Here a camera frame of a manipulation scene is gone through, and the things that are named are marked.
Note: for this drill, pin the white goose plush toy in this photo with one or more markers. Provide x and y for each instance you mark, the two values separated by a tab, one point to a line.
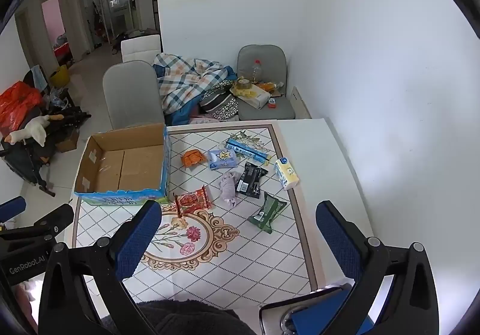
35	128

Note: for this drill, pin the green snack packet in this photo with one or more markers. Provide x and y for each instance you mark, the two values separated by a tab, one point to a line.
266	213

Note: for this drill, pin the small brown cardboard box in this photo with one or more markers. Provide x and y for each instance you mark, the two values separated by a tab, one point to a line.
67	140

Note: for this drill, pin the glass sliding door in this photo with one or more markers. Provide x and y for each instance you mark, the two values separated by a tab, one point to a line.
112	4

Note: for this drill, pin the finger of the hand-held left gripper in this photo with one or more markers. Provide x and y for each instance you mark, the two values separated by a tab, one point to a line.
11	207
52	220

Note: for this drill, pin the purple cloth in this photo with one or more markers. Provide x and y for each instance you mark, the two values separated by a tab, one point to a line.
228	188

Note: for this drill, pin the yellow white tissue pack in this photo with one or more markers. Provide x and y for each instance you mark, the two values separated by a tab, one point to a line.
287	173

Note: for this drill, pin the pink cloth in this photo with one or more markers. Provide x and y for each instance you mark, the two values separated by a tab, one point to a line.
202	118

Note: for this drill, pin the red snack packet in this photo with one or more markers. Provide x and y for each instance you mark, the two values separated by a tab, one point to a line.
192	200

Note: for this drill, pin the grey pad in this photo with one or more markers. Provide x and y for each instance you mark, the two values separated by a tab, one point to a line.
270	57

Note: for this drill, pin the tape roll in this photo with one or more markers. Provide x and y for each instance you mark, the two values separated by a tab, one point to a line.
243	84

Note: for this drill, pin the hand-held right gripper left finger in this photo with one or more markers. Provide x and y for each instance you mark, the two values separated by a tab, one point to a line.
138	239

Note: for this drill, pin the long blue packet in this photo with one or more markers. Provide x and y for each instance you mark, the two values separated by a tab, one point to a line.
245	150

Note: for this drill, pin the orange snack packet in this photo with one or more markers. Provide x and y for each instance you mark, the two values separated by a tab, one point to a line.
193	158

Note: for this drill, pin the white chair back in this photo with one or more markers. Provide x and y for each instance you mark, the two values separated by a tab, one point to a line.
140	46

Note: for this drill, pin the small red box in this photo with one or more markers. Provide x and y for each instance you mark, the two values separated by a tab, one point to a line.
272	105

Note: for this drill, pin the blue chair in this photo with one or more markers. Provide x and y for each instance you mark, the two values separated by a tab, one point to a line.
322	310

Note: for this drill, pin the black stroller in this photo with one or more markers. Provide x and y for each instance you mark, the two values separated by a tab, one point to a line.
30	158

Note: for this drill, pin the dark striped cloth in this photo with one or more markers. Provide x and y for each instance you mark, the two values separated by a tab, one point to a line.
219	102

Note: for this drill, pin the plaid blanket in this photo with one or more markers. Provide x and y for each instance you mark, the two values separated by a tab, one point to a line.
183	83

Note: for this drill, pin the red plastic bag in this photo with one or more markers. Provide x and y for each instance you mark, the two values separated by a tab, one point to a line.
18	102

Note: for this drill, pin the grey chair with tall backrest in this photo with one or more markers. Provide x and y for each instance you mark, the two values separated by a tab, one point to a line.
129	95

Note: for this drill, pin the clear plastic bottle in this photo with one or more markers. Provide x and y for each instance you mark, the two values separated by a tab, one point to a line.
256	72

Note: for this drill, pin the light blue wet wipes pack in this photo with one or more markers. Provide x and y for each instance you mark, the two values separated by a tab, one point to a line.
222	158

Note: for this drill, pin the yellow bin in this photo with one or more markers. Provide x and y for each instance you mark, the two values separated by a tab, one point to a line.
60	77

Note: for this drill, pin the dark fleece clothing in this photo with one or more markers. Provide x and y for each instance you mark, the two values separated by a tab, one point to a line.
187	318

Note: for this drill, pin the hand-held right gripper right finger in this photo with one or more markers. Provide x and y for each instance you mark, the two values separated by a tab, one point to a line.
337	241

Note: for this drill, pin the black snack packet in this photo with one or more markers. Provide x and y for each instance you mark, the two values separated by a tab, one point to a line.
249	179

